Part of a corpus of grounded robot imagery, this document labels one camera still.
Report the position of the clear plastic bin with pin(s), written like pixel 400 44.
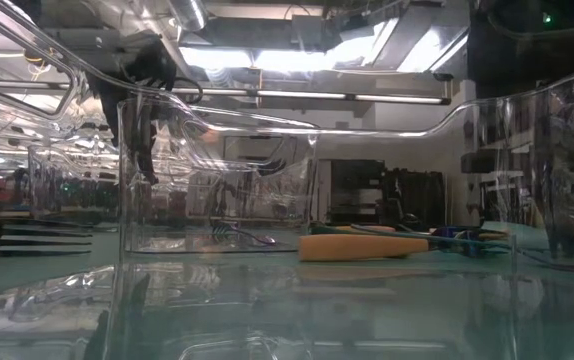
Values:
pixel 287 310
pixel 67 190
pixel 217 190

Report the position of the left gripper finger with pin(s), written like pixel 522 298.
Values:
pixel 104 110
pixel 146 140

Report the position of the blue iridescent fork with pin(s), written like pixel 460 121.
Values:
pixel 452 234

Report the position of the long ceiling light strip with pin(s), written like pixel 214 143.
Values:
pixel 297 94

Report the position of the purple-headed iridescent fork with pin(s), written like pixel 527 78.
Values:
pixel 222 229

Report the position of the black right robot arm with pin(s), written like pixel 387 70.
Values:
pixel 517 50

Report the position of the black cabinet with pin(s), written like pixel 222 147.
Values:
pixel 354 190
pixel 417 200

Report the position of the bright ceiling light panel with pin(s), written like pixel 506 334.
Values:
pixel 292 60

